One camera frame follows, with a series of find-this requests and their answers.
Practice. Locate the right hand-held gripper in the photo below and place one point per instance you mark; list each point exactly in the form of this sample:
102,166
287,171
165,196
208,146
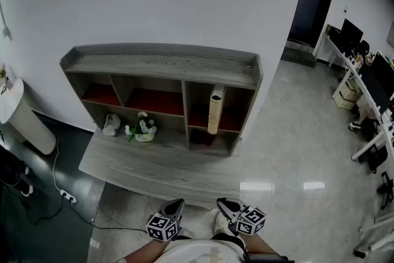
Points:
250,221

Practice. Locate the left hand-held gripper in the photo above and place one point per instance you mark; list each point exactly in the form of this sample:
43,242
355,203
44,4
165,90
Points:
161,228

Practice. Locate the beige book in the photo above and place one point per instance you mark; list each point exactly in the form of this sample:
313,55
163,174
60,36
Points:
213,114

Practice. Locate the grey wooden shelf unit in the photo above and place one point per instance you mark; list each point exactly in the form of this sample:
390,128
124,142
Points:
160,64

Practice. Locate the person's right forearm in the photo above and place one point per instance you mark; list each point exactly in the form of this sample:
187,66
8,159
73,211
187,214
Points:
261,244

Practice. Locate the person's left forearm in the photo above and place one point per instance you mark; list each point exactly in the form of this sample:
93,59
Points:
147,251

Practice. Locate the grey wooden shelf desk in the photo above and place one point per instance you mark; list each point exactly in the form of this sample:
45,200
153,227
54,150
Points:
154,169

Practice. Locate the long white office desk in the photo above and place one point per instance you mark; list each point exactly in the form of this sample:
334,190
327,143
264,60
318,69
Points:
354,71

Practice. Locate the person's black shorts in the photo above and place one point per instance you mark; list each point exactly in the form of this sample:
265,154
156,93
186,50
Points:
224,237

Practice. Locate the person's white t-shirt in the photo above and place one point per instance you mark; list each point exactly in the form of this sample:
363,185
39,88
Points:
200,252

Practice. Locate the white flowers in pot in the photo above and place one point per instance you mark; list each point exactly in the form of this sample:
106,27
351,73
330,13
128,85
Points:
143,132

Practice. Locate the white tissue packet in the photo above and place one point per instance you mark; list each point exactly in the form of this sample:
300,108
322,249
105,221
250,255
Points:
110,125

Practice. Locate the white power strip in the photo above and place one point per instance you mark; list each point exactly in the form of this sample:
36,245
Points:
68,196

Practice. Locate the black bag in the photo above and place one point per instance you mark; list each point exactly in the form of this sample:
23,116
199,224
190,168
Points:
377,158

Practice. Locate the black office chair base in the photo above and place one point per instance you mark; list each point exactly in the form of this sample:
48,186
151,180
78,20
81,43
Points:
387,191

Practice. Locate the stacked cardboard boxes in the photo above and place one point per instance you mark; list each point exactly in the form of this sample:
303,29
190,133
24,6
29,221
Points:
348,97

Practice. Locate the white round side table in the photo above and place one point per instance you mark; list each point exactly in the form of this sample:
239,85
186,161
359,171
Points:
21,120

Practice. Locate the small potted plant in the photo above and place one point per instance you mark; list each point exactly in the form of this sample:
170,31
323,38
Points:
2,72

